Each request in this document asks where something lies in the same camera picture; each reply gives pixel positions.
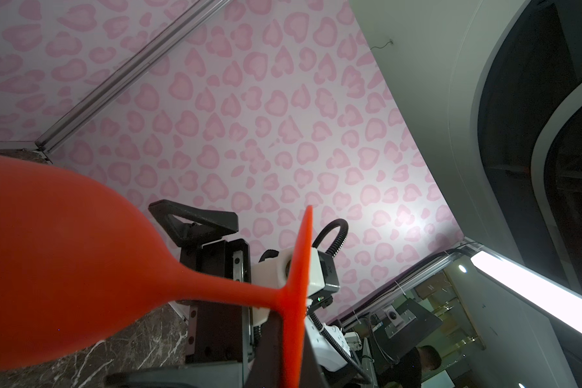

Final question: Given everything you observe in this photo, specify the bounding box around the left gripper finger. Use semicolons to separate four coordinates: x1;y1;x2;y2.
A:
244;310;328;387

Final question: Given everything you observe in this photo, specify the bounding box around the right black cable hose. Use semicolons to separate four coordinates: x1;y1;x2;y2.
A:
311;217;350;258

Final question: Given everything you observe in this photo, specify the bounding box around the red wine glass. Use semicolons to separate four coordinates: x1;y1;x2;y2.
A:
0;156;313;371

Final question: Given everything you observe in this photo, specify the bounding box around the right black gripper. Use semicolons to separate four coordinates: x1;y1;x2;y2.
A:
103;199;253;388

